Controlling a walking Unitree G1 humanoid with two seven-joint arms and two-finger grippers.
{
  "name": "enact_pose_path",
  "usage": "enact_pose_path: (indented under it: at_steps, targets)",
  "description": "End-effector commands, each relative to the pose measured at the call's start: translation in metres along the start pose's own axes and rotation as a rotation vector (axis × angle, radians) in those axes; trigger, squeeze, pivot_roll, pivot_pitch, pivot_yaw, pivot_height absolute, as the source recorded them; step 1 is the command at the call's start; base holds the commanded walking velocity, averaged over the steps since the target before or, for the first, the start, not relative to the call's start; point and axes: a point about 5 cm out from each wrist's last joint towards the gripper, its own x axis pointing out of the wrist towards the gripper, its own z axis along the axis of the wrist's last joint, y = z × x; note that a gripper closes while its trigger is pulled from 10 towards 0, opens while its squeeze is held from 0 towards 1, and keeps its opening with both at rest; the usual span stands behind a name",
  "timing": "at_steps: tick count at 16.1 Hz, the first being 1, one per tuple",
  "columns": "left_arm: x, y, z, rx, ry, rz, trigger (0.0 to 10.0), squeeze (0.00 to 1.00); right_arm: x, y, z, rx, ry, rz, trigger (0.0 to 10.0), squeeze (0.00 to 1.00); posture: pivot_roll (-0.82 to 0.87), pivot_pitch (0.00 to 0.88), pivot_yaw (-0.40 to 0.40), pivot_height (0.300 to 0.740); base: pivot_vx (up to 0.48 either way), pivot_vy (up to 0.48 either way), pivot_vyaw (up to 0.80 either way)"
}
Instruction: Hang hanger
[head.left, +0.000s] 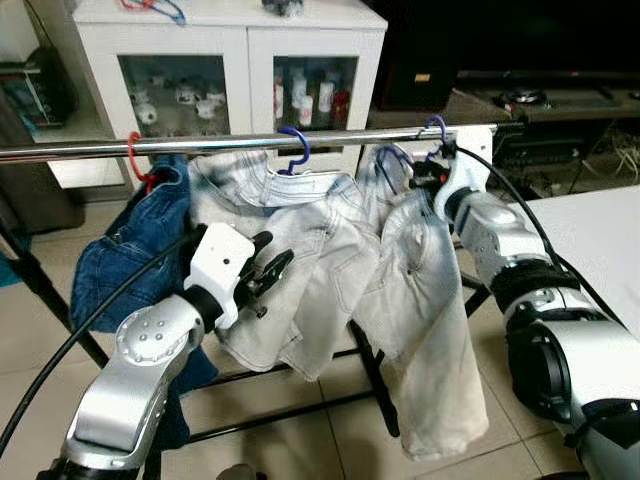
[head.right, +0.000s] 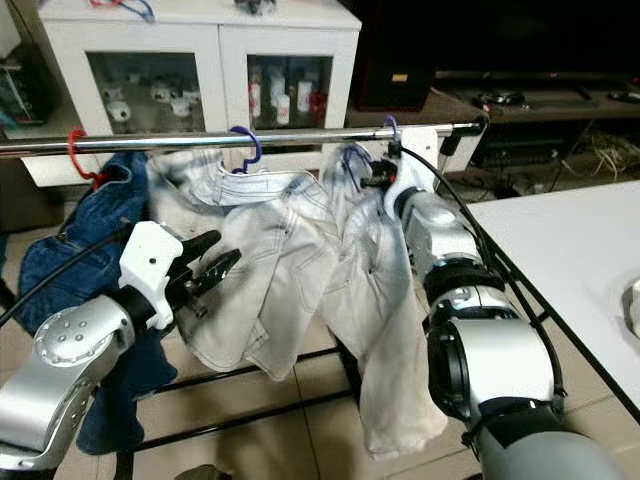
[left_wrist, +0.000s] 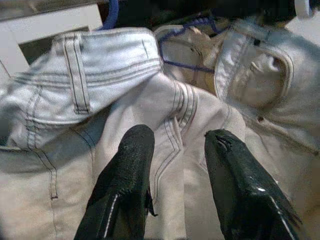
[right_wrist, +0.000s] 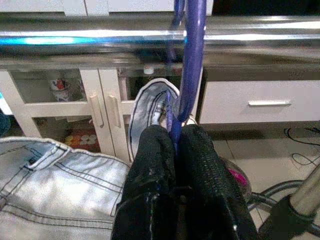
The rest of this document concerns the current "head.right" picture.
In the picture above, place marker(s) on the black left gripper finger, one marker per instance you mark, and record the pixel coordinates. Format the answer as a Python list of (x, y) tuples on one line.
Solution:
[(220, 270), (202, 247)]

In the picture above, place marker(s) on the white faded jeans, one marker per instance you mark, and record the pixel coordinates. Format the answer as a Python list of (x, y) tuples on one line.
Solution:
[(380, 330), (280, 270)]

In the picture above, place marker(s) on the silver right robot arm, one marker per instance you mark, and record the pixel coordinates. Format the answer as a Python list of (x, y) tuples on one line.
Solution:
[(500, 360)]

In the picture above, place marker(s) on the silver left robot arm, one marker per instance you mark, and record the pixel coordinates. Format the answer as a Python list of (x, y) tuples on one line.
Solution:
[(80, 350)]

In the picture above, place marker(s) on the red plastic hanger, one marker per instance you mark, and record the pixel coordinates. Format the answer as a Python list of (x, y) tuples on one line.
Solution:
[(105, 4), (72, 155)]

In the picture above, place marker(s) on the dark blue jeans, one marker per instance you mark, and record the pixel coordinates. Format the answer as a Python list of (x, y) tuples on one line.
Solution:
[(80, 260)]

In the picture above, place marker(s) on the tall black floor speaker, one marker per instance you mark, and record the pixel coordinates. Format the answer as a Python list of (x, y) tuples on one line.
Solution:
[(390, 50)]

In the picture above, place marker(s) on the black media player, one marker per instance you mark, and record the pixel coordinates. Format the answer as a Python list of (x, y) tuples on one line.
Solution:
[(515, 148)]

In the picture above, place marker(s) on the grey robot foot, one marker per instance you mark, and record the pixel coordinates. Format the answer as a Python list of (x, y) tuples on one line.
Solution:
[(198, 472)]

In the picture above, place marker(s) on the wooden television stand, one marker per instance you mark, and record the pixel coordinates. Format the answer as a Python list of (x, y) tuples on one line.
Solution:
[(560, 100)]

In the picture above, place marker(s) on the grey table with black legs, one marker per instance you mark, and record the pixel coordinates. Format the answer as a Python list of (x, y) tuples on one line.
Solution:
[(560, 260)]

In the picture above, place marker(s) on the white glass door cabinet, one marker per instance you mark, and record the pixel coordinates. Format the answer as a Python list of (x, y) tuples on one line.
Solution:
[(210, 40)]

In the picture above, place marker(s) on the black television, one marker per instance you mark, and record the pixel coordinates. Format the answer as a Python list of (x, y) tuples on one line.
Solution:
[(540, 35)]

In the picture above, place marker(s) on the small black object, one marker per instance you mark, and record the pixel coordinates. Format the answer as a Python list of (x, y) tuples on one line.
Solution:
[(255, 6)]

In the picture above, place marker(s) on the cream crumpled garment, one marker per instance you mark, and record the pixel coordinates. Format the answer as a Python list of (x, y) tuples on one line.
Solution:
[(633, 305)]

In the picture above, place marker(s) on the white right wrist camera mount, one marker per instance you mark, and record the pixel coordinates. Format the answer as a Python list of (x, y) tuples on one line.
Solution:
[(410, 175)]

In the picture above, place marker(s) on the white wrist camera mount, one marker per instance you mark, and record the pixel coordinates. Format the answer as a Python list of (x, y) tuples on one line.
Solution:
[(410, 175), (150, 262)]

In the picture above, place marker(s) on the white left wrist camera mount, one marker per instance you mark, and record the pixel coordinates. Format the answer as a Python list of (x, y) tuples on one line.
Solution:
[(150, 262)]

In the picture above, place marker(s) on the chrome clothes rail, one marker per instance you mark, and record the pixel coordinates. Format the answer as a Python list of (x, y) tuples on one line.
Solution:
[(160, 142)]

